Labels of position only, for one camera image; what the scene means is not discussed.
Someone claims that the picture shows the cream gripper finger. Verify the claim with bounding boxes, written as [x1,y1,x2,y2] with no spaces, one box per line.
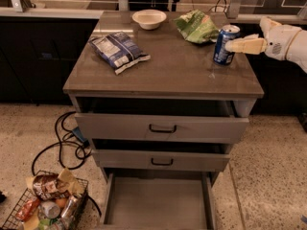
[259,16,281,35]
[225,34,268,55]

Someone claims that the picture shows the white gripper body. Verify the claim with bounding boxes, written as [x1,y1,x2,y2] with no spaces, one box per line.
[265,25,302,61]

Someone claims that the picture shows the blue pepsi can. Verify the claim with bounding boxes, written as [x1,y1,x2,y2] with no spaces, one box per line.
[212,24,242,66]

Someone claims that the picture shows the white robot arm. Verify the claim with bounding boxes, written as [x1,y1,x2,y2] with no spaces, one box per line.
[225,16,307,73]

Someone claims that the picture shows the grey drawer cabinet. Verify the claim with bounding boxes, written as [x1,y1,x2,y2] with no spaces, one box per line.
[62,11,265,230]

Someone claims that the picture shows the middle drawer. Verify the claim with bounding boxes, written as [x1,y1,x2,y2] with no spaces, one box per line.
[92,139,231,172]

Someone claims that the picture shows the drawer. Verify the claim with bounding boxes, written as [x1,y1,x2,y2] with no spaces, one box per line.
[92,139,231,172]
[76,98,248,144]
[99,170,217,230]

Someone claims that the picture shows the top drawer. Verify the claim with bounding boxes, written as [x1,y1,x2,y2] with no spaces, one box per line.
[76,98,248,144]

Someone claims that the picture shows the bottom drawer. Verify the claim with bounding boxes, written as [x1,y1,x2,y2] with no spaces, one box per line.
[99,170,217,230]

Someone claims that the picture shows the brown metallic can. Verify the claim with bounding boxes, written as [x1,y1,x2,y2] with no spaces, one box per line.
[60,195,80,219]

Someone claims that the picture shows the silver can lying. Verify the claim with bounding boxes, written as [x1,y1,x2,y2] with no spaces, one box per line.
[40,200,61,219]

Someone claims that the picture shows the green chip bag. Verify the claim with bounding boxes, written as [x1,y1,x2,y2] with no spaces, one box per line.
[174,10,219,44]

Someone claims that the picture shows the white paper bowl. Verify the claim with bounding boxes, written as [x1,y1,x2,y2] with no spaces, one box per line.
[132,10,167,30]

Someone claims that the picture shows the blue chip bag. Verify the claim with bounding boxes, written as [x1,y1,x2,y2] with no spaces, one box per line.
[88,32,151,75]

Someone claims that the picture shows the orange fruit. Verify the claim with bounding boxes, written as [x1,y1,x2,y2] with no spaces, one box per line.
[55,198,67,209]

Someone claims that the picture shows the brown snack bag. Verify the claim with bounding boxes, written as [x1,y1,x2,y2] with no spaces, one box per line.
[26,168,84,201]

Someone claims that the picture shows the orange snack packet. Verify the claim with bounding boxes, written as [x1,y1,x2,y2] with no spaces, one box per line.
[15,197,40,221]

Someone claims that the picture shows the blue cable plug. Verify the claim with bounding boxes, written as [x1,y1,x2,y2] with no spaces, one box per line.
[72,126,89,147]

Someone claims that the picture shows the black wire basket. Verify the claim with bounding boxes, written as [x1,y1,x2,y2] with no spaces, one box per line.
[2,171,88,230]

